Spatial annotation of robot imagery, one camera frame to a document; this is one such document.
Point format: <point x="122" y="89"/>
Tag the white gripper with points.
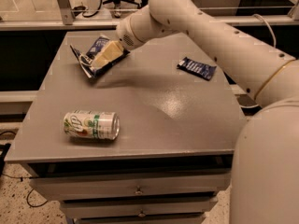
<point x="125" y="34"/>

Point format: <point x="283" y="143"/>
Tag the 7up soda can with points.
<point x="92" y="124"/>

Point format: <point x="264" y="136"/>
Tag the grey drawer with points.
<point x="140" y="207"/>
<point x="130" y="185"/>

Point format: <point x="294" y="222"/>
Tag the metal railing frame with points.
<point x="90" y="14"/>

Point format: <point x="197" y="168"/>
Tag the blue chip bag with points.
<point x="85" y="59"/>

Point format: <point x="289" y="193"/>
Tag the blue rxbar blueberry bar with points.
<point x="202" y="70"/>

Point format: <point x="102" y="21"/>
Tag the top grey drawer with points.
<point x="130" y="185"/>

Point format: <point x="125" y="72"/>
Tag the grey drawer cabinet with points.
<point x="169" y="121"/>

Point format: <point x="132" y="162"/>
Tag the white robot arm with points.
<point x="265" y="170"/>

